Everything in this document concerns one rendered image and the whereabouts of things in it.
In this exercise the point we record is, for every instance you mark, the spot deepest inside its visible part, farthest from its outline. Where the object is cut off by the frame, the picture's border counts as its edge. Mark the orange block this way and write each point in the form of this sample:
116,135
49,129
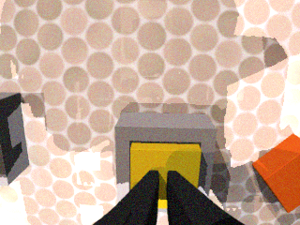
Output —
280,170

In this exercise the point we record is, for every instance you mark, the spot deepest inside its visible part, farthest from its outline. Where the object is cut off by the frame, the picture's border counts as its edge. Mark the yellow push button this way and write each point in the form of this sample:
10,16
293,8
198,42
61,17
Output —
183,142

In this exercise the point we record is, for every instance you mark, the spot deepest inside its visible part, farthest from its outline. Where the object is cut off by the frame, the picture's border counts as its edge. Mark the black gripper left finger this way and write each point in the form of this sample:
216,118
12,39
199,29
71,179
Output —
138,207

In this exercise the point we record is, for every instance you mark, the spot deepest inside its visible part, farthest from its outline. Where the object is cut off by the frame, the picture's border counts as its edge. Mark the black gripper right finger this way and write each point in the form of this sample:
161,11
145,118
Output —
186,205

